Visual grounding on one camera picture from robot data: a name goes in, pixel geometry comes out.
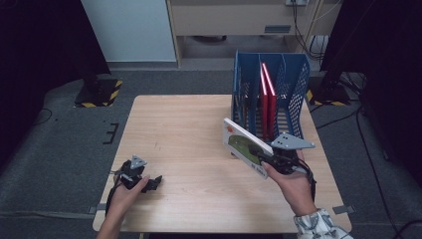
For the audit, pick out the person's right hand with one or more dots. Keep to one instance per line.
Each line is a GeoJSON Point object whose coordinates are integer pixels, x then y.
{"type": "Point", "coordinates": [295, 191]}

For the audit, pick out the beige wooden cabinet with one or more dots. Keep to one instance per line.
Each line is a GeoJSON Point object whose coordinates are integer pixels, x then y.
{"type": "Point", "coordinates": [225, 20]}

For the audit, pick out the white book with green leaf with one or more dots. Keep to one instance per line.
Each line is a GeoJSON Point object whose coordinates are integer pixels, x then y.
{"type": "Point", "coordinates": [242, 146]}

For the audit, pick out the dark curtain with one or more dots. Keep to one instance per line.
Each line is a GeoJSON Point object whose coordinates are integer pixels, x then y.
{"type": "Point", "coordinates": [40, 40]}
{"type": "Point", "coordinates": [391, 49]}

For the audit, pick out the grey tape strip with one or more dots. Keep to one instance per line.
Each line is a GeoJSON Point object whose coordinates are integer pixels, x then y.
{"type": "Point", "coordinates": [343, 209]}
{"type": "Point", "coordinates": [94, 209]}

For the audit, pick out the blue plastic file rack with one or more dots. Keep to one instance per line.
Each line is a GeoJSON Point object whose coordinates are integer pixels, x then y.
{"type": "Point", "coordinates": [295, 96]}

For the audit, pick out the black stand base yellow stripes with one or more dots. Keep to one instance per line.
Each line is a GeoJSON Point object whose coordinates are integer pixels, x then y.
{"type": "Point", "coordinates": [98, 94]}
{"type": "Point", "coordinates": [331, 96]}

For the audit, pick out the dark blue picture book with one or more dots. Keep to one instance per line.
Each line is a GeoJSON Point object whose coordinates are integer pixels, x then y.
{"type": "Point", "coordinates": [242, 103]}

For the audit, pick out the white panel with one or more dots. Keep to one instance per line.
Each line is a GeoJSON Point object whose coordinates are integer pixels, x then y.
{"type": "Point", "coordinates": [132, 30]}

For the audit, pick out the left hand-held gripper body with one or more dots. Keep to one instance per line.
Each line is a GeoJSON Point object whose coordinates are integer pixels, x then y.
{"type": "Point", "coordinates": [132, 176]}

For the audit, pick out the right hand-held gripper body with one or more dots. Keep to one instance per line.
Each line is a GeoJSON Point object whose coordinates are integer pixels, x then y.
{"type": "Point", "coordinates": [285, 161]}

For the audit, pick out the person's left hand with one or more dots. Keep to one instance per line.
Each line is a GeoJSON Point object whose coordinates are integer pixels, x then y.
{"type": "Point", "coordinates": [122, 200]}

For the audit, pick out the red picture book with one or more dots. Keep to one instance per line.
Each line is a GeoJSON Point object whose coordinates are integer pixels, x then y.
{"type": "Point", "coordinates": [272, 109]}
{"type": "Point", "coordinates": [264, 113]}

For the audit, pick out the white power strip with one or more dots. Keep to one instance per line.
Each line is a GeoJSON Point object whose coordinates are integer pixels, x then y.
{"type": "Point", "coordinates": [296, 2]}

